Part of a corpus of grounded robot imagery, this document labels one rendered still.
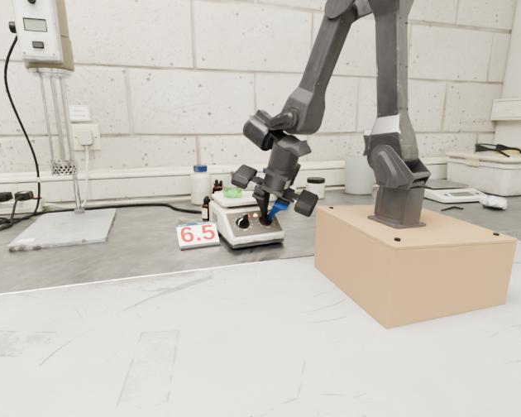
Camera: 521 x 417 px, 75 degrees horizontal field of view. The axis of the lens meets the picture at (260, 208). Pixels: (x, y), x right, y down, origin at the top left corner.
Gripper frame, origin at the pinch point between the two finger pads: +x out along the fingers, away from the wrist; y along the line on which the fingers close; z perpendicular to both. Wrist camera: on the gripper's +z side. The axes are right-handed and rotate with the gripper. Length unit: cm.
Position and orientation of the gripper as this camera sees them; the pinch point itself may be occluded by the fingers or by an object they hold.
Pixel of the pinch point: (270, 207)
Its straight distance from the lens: 77.0
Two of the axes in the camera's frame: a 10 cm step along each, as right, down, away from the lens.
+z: 3.8, -5.6, 7.4
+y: -9.0, -3.9, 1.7
